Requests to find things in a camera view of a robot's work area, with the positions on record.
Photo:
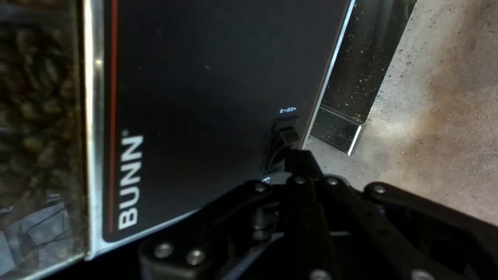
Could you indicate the black rocker switch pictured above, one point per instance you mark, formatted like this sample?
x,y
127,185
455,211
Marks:
x,y
286,133

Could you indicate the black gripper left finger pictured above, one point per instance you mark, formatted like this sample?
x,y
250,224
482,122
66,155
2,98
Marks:
x,y
228,222

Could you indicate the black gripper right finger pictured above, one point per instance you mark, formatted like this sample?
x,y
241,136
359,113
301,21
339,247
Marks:
x,y
395,227

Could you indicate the black Bunn coffee grinder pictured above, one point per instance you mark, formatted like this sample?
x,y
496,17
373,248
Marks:
x,y
208,93

